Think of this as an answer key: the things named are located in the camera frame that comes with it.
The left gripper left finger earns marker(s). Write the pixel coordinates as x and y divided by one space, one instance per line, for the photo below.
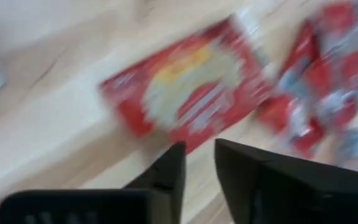
169 180

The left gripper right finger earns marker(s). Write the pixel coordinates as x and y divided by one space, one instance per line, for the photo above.
291 193

